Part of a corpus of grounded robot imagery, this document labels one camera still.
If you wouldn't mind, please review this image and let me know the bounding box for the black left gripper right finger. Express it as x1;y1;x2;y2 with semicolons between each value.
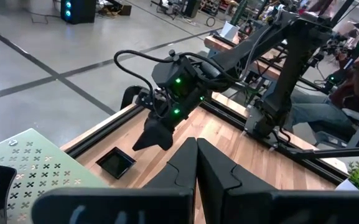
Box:
197;138;359;224

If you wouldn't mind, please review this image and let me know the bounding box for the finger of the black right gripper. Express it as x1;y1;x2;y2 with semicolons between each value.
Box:
132;118;161;151
154;124;174;152

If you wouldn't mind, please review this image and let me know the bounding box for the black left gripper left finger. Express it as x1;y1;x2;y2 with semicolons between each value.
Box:
30;137;198;224

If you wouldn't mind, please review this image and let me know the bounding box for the black square mini plate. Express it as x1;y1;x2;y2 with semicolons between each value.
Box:
95;146;137;180

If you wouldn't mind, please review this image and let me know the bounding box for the white box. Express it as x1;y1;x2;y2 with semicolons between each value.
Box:
220;21;240;42

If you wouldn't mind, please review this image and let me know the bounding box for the pale green perforated metal shelf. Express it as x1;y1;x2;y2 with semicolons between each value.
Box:
0;128;111;224

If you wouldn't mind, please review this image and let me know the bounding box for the black computer tower with lights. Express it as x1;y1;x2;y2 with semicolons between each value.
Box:
60;0;97;26

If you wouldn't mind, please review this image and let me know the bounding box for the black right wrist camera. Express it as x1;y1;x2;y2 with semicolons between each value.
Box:
134;88;157;110

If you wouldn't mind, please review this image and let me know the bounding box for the black table edge frame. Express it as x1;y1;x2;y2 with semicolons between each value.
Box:
60;90;351;187

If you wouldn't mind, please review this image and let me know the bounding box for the black bowl with handle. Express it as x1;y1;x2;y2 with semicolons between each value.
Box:
120;85;146;111

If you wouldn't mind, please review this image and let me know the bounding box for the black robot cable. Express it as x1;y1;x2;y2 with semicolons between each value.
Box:
113;49;180;103

